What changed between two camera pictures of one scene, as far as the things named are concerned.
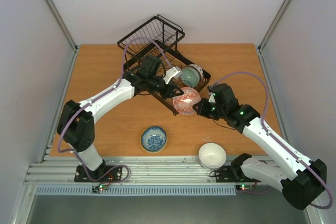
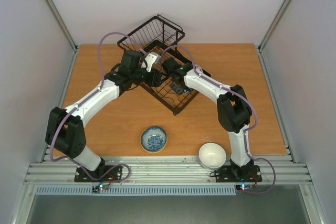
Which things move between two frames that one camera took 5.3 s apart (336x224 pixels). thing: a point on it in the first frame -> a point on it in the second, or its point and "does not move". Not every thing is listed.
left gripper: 171,93 -> 155,81
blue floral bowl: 153,139 does not move
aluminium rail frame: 178,169 does not move
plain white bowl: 212,156 does not move
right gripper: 205,107 -> 177,88
